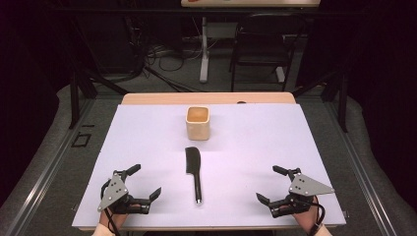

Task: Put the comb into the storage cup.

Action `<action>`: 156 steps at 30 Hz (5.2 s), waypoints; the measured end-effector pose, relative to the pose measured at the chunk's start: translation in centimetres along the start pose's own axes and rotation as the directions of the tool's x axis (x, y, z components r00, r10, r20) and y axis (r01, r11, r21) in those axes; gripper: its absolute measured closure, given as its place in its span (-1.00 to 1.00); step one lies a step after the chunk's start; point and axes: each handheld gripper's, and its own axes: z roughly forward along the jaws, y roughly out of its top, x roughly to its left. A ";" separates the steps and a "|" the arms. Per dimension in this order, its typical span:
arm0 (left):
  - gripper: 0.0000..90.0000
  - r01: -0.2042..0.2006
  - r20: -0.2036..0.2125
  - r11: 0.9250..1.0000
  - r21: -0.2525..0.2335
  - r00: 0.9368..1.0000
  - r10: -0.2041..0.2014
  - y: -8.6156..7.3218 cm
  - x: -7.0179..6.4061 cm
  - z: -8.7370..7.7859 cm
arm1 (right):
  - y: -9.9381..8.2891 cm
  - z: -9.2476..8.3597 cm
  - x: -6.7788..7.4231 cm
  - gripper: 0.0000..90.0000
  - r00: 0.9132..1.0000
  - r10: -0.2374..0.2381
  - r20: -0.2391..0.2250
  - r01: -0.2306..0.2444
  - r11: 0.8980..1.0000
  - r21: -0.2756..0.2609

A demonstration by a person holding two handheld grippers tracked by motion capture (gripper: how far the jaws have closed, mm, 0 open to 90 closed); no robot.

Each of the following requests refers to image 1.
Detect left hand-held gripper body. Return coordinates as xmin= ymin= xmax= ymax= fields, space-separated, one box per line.
xmin=96 ymin=169 xmax=152 ymax=215

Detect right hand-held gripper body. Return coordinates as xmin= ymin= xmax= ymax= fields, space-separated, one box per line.
xmin=268 ymin=167 xmax=335 ymax=219

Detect black kitchen knife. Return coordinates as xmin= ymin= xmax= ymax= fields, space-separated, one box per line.
xmin=184 ymin=146 xmax=204 ymax=206

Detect square wooden utensil holder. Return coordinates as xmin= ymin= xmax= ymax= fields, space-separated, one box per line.
xmin=185 ymin=105 xmax=210 ymax=142

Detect person's left hand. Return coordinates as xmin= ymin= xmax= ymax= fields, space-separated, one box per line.
xmin=98 ymin=204 xmax=146 ymax=232

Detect person's right hand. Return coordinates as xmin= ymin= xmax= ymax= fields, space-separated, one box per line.
xmin=288 ymin=196 xmax=321 ymax=235

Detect white table mat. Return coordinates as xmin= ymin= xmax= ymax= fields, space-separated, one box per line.
xmin=71 ymin=103 xmax=347 ymax=229

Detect black metal stand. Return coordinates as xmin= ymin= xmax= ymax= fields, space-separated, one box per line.
xmin=291 ymin=70 xmax=349 ymax=134
xmin=67 ymin=19 xmax=131 ymax=130

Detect wooden table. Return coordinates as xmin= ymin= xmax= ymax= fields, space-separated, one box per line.
xmin=77 ymin=91 xmax=342 ymax=232

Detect black folding chair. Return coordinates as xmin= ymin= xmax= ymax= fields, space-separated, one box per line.
xmin=229 ymin=13 xmax=308 ymax=92

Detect white-legged background desk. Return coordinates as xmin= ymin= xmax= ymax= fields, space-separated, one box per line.
xmin=180 ymin=0 xmax=322 ymax=84

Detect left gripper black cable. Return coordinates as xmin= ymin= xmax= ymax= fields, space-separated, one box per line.
xmin=99 ymin=178 xmax=122 ymax=236

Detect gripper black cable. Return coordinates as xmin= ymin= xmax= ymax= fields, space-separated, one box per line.
xmin=99 ymin=178 xmax=122 ymax=236
xmin=304 ymin=196 xmax=327 ymax=236

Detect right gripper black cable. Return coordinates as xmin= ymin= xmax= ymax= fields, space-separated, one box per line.
xmin=304 ymin=196 xmax=327 ymax=236

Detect metal floor rail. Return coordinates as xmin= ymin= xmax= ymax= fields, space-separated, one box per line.
xmin=323 ymin=97 xmax=399 ymax=236
xmin=4 ymin=97 xmax=96 ymax=236

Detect tangle of floor cables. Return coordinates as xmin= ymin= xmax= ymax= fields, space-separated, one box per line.
xmin=144 ymin=42 xmax=205 ymax=92

